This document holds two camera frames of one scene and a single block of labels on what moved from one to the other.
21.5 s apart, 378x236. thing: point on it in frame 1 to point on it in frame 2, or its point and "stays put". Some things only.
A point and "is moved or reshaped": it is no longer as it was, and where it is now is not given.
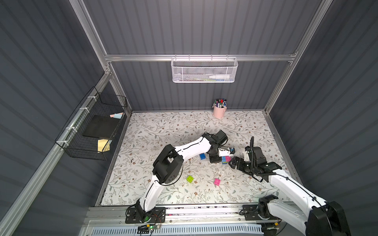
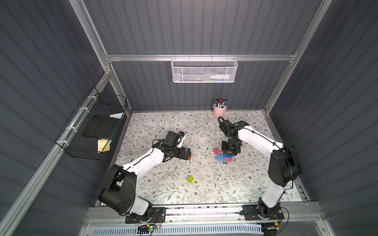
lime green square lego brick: [190, 179] stays put
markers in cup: [220, 103] stays put
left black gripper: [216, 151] to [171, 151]
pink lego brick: [217, 182] is moved or reshaped
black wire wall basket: [88, 134] stays put
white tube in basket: [220, 76] stays put
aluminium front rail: [115, 216] stays put
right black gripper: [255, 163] to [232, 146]
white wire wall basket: [203, 70] stays put
